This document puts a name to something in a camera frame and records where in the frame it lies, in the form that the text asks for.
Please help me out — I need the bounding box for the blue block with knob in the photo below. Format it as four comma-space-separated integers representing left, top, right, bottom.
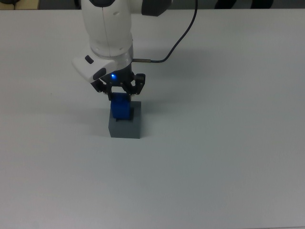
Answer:
110, 92, 132, 120

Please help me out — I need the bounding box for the grey hollow cuboid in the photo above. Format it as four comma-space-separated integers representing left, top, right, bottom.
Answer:
108, 100, 142, 139

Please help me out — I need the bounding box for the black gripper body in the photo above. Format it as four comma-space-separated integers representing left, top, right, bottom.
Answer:
102, 63, 134, 88

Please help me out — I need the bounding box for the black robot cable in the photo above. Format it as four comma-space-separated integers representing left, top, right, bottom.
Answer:
132, 0, 199, 64

